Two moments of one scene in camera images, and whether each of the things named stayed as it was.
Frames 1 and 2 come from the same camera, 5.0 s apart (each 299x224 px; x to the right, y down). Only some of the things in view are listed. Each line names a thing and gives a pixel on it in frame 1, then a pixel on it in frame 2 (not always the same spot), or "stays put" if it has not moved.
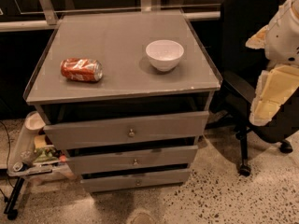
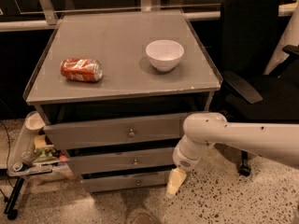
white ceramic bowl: (164, 54) stays put
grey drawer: (132, 160) stays put
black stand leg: (9, 209) stays put
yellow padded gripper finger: (275, 86) → (176, 180)
